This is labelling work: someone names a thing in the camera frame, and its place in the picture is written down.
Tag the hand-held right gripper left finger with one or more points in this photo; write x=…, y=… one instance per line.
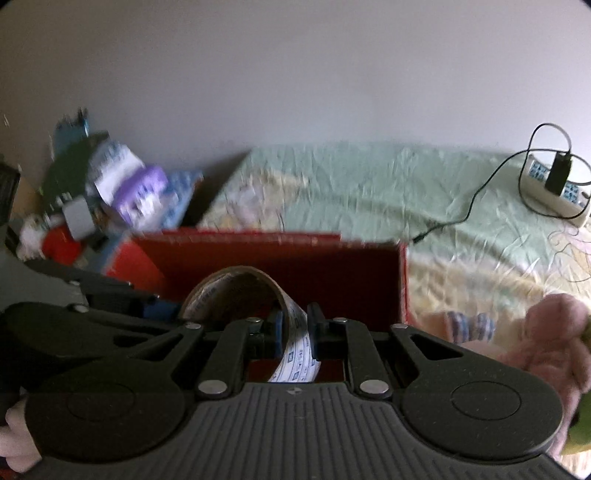
x=276, y=333

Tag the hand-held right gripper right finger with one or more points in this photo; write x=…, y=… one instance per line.
x=316, y=332

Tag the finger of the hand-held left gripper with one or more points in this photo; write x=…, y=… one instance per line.
x=69, y=332
x=159, y=308

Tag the red cardboard box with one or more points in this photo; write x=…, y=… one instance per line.
x=332, y=277

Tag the brown round fruit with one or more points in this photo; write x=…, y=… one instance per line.
x=231, y=281

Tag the red item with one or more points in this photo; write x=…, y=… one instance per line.
x=62, y=247

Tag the grey plastic item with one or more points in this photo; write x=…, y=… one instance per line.
x=78, y=217

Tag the purple tissue pack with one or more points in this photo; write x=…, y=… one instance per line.
x=138, y=194

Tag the dark green box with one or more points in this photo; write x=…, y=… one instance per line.
x=69, y=170

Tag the striped sock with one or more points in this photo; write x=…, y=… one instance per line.
x=471, y=325

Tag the pink plush toy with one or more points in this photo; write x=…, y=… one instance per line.
x=549, y=337

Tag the white power strip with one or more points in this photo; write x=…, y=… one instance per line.
x=535, y=177

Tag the black charger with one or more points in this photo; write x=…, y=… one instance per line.
x=558, y=173

